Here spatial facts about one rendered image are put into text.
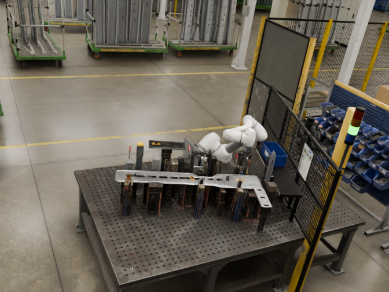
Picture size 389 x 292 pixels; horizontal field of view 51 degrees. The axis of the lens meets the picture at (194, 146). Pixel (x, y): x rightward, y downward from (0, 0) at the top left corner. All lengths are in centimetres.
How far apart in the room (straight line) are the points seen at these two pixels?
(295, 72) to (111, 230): 361
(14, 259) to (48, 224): 58
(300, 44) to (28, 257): 430
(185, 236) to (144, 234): 36
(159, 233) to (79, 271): 102
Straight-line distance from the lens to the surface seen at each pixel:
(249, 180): 400
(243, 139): 370
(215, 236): 372
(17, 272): 438
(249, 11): 1063
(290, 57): 616
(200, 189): 368
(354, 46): 804
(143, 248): 350
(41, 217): 496
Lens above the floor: 306
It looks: 28 degrees down
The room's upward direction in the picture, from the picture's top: 9 degrees clockwise
